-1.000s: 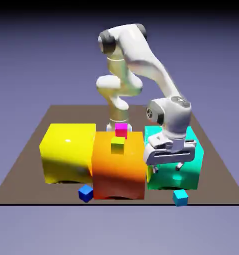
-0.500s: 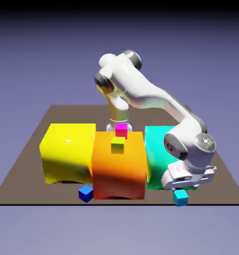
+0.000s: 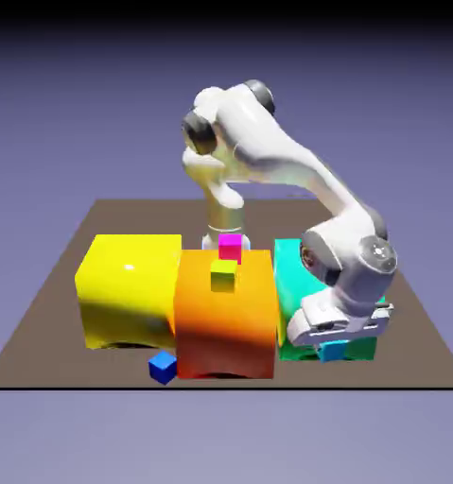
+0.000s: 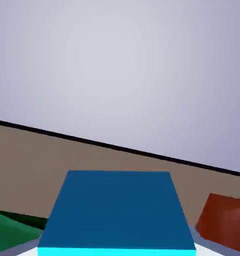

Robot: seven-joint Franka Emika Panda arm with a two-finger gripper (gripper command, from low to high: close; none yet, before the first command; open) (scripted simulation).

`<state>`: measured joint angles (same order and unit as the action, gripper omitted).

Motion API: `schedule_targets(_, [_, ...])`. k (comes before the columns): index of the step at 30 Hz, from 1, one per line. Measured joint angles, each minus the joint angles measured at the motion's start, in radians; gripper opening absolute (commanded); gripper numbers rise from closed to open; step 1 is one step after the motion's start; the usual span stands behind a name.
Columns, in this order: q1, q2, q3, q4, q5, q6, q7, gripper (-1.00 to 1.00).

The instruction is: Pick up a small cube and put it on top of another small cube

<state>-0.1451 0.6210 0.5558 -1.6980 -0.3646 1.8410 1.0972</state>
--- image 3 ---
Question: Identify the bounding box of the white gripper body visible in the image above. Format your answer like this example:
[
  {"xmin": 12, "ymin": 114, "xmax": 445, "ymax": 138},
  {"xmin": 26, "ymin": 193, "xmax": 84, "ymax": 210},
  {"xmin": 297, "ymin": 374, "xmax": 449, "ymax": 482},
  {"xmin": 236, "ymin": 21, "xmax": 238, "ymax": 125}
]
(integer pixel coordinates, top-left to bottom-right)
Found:
[{"xmin": 286, "ymin": 295, "xmax": 390, "ymax": 347}]

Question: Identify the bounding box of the small cyan cube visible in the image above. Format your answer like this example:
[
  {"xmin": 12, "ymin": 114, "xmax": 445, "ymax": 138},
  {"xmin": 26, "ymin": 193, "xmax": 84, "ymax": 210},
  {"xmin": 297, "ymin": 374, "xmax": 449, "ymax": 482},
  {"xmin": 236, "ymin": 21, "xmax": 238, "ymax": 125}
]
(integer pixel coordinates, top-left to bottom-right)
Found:
[{"xmin": 318, "ymin": 339, "xmax": 349, "ymax": 364}]

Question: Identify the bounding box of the small yellow-green cube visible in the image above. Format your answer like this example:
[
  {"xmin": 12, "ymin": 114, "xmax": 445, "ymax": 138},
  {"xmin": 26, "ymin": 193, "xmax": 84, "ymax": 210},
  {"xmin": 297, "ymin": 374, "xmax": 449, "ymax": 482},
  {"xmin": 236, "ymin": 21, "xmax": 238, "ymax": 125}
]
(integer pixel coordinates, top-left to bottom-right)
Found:
[{"xmin": 209, "ymin": 259, "xmax": 239, "ymax": 294}]

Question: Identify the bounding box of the small magenta cube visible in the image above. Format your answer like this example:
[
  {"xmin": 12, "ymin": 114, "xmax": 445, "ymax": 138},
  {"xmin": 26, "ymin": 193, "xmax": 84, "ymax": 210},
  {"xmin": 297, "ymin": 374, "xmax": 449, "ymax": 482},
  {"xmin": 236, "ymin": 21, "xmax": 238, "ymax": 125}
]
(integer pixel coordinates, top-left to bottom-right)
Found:
[{"xmin": 218, "ymin": 233, "xmax": 243, "ymax": 266}]

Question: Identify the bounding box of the small blue cube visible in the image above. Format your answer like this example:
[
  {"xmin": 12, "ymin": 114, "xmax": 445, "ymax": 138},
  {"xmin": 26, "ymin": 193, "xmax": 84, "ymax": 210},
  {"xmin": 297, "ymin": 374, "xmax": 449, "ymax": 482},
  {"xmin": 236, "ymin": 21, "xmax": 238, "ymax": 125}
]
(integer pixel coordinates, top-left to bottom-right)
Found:
[{"xmin": 148, "ymin": 350, "xmax": 179, "ymax": 386}]

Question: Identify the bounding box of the large green box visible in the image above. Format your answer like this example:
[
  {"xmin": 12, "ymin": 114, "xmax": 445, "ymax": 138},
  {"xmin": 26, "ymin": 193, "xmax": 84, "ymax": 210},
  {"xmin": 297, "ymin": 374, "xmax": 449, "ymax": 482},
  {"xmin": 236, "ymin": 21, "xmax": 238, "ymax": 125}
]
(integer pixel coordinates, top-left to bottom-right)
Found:
[{"xmin": 273, "ymin": 237, "xmax": 387, "ymax": 362}]

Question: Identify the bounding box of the large orange box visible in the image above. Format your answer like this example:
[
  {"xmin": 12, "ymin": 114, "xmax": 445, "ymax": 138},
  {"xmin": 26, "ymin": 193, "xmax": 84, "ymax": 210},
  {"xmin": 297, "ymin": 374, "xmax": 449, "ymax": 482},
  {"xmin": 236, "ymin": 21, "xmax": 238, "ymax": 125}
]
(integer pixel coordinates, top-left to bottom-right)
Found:
[{"xmin": 172, "ymin": 248, "xmax": 281, "ymax": 380}]

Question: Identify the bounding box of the large yellow box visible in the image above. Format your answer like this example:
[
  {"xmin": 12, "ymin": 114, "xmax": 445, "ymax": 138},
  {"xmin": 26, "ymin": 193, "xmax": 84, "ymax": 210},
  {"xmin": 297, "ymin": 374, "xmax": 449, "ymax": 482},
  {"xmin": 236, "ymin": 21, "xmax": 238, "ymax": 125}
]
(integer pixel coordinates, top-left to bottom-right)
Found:
[{"xmin": 74, "ymin": 233, "xmax": 183, "ymax": 351}]

